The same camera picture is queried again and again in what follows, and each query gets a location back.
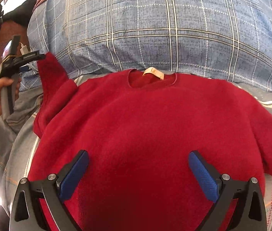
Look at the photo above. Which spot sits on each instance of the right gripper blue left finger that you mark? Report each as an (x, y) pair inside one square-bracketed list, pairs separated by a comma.
[(55, 189)]

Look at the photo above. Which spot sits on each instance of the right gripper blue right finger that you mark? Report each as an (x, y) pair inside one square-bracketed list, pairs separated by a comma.
[(221, 189)]

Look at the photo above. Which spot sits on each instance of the red knit sweater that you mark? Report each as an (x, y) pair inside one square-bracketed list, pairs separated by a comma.
[(138, 131)]

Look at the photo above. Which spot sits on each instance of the grey patterned bed sheet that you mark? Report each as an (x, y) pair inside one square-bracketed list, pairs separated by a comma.
[(18, 144)]

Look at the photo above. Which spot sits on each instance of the blue plaid pillow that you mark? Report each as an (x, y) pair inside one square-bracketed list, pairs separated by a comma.
[(221, 39)]

